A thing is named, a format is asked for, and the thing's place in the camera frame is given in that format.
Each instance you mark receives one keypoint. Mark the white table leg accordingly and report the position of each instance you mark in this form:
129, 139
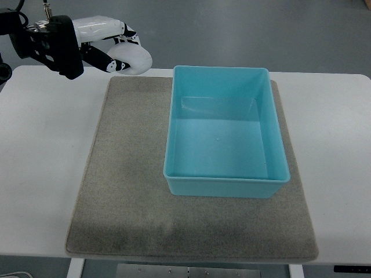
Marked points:
296, 271
75, 268

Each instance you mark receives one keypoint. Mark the grey felt mat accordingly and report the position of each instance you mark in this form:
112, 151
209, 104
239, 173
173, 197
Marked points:
125, 210

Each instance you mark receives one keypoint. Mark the white table leg left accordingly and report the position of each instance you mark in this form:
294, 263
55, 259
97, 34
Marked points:
75, 268

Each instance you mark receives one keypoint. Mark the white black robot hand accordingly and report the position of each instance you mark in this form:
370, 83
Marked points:
87, 40

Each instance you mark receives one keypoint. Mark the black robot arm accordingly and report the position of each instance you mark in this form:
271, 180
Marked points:
28, 40

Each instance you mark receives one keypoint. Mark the black table control panel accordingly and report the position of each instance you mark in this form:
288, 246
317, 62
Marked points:
352, 269

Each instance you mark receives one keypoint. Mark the white table leg right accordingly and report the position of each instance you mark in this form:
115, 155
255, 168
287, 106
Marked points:
296, 271

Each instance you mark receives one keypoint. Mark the white bunny toy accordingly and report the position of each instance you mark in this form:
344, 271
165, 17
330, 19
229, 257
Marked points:
130, 58

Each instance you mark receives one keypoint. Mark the blue plastic box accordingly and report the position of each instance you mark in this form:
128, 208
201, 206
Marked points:
224, 137

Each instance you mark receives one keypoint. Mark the metal plate under table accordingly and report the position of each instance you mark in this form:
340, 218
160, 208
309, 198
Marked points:
136, 270

